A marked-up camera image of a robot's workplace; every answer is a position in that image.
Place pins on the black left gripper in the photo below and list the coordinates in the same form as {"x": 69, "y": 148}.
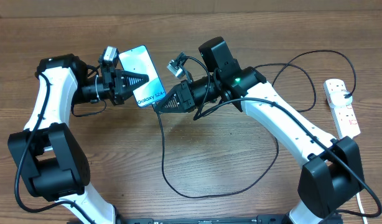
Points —
{"x": 119, "y": 78}

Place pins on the white power strip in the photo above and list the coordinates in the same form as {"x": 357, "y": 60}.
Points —
{"x": 344, "y": 117}

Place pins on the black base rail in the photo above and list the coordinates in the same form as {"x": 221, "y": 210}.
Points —
{"x": 260, "y": 219}

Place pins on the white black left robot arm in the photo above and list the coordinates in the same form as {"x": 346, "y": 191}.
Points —
{"x": 52, "y": 169}

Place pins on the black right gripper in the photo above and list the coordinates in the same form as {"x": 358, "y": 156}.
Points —
{"x": 185, "y": 101}

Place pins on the white charger plug adapter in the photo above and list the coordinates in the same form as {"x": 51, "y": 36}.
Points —
{"x": 339, "y": 99}

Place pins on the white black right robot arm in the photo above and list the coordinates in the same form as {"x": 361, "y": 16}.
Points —
{"x": 331, "y": 169}

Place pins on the blue Galaxy S24+ smartphone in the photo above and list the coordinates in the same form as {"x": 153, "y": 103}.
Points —
{"x": 139, "y": 68}

